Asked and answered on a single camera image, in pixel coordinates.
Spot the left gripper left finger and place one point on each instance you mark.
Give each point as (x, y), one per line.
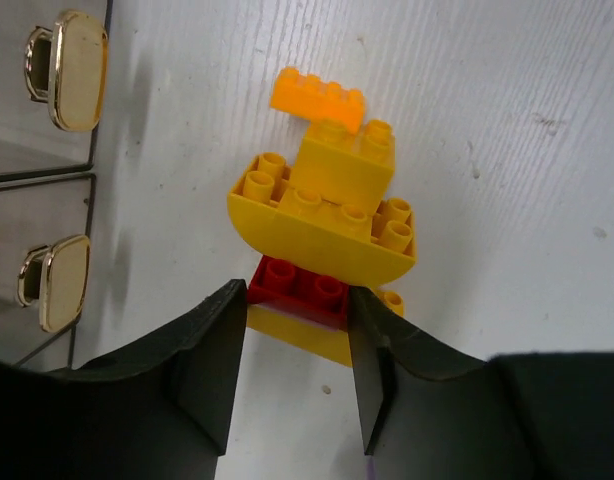
(159, 407)

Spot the yellow lego stack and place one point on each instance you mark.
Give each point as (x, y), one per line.
(324, 221)

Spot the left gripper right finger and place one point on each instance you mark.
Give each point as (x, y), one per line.
(429, 411)

